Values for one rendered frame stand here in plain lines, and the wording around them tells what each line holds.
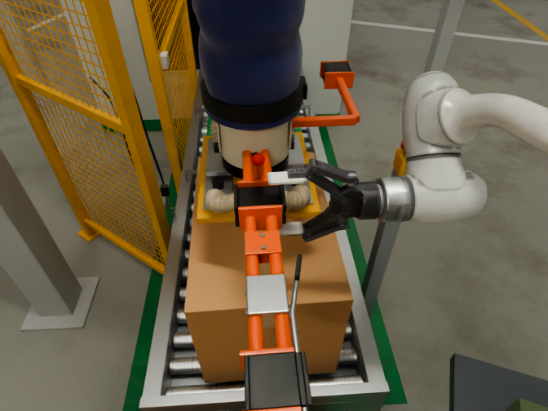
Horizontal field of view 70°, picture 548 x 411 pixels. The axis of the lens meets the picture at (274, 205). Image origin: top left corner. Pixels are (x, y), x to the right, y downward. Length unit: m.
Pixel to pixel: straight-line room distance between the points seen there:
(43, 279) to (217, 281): 1.19
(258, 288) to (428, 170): 0.39
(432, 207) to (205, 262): 0.57
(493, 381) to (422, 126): 0.70
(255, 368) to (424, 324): 1.65
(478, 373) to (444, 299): 1.09
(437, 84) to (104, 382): 1.76
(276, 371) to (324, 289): 0.46
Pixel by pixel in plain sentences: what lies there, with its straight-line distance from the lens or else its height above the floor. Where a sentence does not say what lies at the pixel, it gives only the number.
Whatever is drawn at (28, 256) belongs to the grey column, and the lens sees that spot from 1.94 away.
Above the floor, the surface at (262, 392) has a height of 1.25.
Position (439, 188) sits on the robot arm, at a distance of 0.79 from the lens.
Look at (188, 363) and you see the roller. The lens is 1.34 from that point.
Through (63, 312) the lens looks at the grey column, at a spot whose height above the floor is 0.04.
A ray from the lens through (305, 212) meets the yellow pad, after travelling 0.91.
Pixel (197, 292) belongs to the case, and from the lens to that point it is 0.98.
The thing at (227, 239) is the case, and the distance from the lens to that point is 1.08.
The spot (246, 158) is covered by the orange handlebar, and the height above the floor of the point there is 1.23.
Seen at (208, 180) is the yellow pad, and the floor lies 1.12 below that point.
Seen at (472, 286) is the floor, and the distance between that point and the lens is 2.38.
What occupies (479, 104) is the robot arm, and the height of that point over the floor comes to 1.42.
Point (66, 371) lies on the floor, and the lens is 2.12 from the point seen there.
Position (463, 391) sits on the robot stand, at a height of 0.75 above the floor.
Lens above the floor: 1.75
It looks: 43 degrees down
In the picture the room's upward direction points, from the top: straight up
